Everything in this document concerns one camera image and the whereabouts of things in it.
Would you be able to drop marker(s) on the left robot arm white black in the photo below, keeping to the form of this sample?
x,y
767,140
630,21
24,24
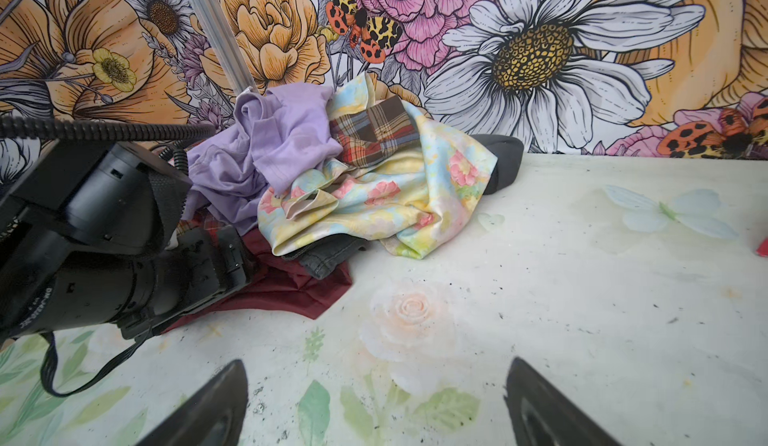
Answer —
x,y
92,239

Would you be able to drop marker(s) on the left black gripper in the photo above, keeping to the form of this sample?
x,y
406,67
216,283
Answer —
x,y
201,271

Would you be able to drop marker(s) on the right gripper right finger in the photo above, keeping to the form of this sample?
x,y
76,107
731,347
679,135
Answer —
x,y
542,415

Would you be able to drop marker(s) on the maroon cloth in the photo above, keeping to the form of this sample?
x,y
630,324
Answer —
x,y
280,285

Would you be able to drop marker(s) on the red plaid cloth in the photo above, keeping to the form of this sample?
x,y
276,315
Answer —
x,y
375,134

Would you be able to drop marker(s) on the dark grey cloth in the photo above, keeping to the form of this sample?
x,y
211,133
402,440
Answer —
x,y
322,257

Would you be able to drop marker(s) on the pastel floral cloth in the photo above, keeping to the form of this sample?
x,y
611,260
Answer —
x,y
412,202

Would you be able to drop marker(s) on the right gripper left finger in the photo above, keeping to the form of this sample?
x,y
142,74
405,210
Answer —
x,y
214,415

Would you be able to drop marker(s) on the lavender cloth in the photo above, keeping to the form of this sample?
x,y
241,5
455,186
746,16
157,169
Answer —
x,y
275,138

